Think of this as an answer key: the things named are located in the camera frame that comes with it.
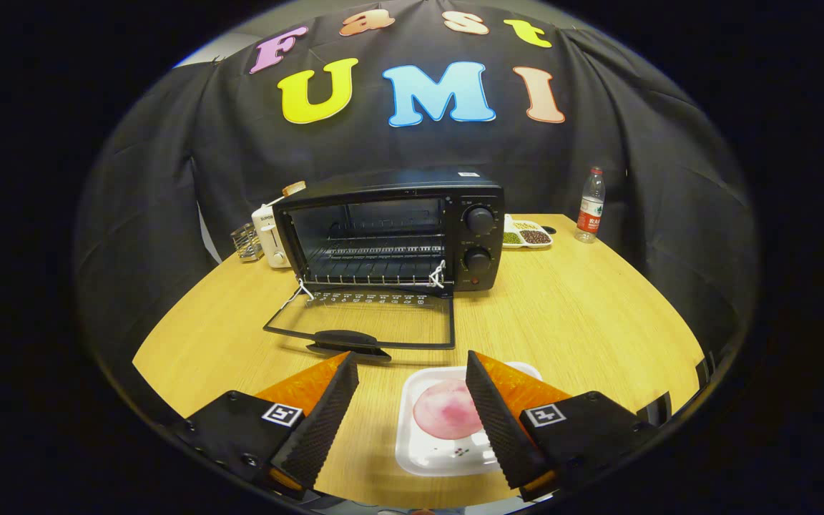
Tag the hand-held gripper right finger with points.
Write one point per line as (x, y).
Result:
(501, 429)

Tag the clear water bottle red label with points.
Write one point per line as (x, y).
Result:
(589, 214)

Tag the black toaster oven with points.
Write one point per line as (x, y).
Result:
(487, 200)

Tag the white divided dish with beans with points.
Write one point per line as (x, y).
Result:
(526, 236)

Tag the white food tray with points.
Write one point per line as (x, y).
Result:
(440, 454)

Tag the pink round meat slice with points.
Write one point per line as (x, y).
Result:
(444, 411)

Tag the brown bread slice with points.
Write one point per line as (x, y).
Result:
(295, 189)

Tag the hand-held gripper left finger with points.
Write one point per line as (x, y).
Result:
(322, 429)

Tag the white pop-up toaster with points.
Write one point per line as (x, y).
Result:
(267, 229)

